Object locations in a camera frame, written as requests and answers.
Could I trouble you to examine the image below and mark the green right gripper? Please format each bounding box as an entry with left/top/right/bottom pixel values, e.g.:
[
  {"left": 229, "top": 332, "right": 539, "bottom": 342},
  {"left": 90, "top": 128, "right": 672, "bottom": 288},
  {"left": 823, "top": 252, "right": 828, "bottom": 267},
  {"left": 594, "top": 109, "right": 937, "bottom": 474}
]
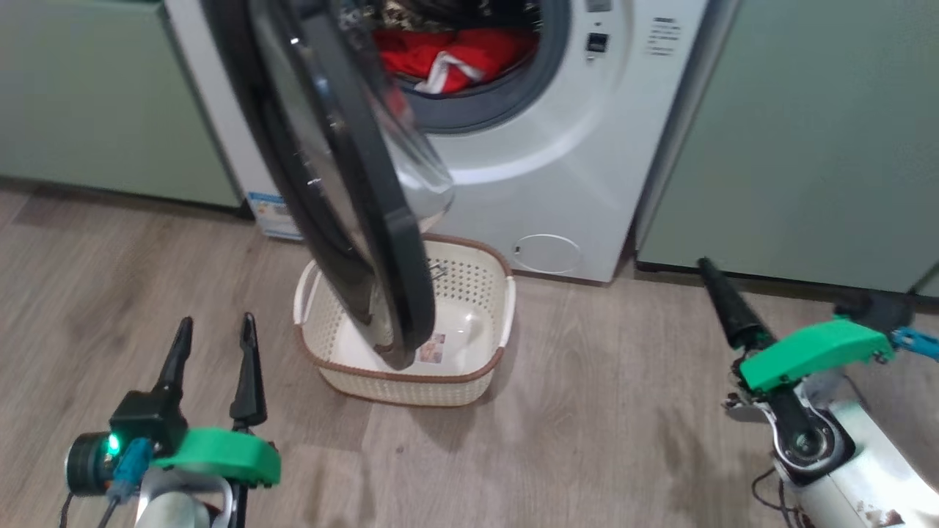
[{"left": 695, "top": 257, "right": 896, "bottom": 395}]

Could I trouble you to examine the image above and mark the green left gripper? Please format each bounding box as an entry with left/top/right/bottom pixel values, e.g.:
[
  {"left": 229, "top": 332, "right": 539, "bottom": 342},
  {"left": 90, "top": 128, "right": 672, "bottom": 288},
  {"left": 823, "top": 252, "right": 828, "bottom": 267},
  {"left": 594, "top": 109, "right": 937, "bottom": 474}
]
[{"left": 153, "top": 313, "right": 282, "bottom": 528}]

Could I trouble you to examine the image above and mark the round glass washing machine door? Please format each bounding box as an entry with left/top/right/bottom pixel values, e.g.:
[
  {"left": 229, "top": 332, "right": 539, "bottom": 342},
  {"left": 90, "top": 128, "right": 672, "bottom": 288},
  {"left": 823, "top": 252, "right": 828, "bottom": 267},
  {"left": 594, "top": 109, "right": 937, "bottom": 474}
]
[{"left": 200, "top": 0, "right": 456, "bottom": 371}]

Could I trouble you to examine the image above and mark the red garment with white trim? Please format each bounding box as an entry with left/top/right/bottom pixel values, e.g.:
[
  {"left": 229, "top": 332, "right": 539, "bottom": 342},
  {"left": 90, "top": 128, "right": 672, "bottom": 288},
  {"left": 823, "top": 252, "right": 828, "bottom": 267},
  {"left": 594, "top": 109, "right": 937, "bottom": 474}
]
[{"left": 373, "top": 28, "right": 540, "bottom": 95}]

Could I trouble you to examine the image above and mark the white front-load washing machine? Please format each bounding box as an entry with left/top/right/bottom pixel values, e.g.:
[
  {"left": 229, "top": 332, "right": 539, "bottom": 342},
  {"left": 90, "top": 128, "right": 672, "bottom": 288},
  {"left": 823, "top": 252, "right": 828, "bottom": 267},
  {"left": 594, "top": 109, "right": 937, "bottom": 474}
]
[{"left": 163, "top": 0, "right": 742, "bottom": 285}]

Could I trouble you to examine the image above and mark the cream plastic laundry basket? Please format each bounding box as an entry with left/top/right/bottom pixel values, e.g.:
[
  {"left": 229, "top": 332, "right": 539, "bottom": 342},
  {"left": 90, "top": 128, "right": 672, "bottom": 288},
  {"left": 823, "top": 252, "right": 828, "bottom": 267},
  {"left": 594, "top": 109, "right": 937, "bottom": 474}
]
[{"left": 293, "top": 233, "right": 516, "bottom": 408}]

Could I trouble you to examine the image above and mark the wide sage green cabinet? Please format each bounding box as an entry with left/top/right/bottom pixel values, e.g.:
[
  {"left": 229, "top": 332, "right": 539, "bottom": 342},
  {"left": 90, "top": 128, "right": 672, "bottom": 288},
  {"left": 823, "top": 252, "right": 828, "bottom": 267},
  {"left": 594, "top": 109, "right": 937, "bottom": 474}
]
[{"left": 637, "top": 0, "right": 939, "bottom": 298}]

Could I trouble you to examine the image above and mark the narrow sage green cabinet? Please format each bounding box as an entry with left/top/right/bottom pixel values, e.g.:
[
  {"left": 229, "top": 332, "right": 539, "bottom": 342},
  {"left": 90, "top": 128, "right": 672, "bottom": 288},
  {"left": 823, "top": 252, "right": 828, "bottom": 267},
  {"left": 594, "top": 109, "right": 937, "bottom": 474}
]
[{"left": 0, "top": 0, "right": 243, "bottom": 210}]

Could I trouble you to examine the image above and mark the blue left camera cable plug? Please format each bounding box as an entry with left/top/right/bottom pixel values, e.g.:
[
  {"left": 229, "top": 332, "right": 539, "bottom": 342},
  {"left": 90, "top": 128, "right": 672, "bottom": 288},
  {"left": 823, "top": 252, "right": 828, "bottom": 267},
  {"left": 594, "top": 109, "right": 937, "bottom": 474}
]
[{"left": 95, "top": 438, "right": 155, "bottom": 528}]

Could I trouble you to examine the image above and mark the blue camera cable plug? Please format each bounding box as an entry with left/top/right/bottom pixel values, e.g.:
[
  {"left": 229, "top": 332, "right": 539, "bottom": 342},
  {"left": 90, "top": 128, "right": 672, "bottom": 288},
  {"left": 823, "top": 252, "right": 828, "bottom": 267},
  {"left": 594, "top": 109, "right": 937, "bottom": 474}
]
[
  {"left": 891, "top": 326, "right": 939, "bottom": 362},
  {"left": 95, "top": 438, "right": 155, "bottom": 528}
]

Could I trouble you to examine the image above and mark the blue right camera cable plug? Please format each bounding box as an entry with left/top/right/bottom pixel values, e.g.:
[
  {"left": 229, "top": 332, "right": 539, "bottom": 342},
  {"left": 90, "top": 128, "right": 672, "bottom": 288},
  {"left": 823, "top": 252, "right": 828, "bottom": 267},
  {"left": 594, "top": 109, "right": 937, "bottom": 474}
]
[{"left": 891, "top": 326, "right": 939, "bottom": 362}]

